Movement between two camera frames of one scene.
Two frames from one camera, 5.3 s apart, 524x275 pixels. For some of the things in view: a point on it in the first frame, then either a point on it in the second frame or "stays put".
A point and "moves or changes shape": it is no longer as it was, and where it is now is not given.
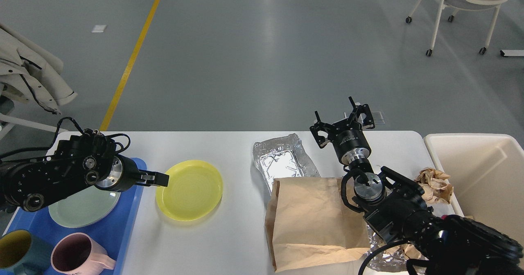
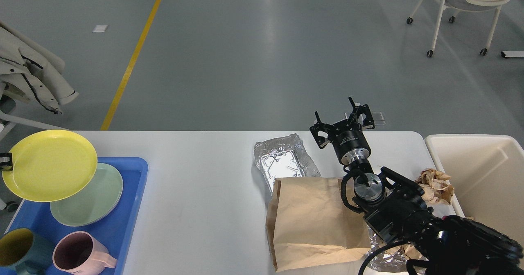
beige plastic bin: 484,173 stays put
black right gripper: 347,135 stays put
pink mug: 77,253 stays put
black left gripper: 125,175 -> 6,161
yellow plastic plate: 195,189 moves or changes shape
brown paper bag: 308,225 stays put
